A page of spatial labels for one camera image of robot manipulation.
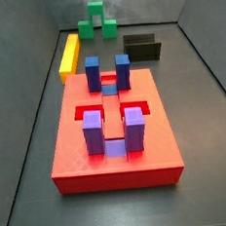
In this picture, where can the green arch block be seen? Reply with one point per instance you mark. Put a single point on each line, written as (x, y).
(86, 28)

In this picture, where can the yellow long block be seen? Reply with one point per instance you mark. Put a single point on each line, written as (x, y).
(69, 58)

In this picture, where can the dark blue U-shaped block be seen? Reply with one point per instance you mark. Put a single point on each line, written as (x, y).
(108, 84)

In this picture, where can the red slotted board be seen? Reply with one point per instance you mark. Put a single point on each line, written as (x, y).
(75, 171)

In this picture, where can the purple U-shaped block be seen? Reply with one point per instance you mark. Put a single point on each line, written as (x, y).
(131, 139)

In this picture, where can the black U-shaped block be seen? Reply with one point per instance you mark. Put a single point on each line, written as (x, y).
(141, 47)

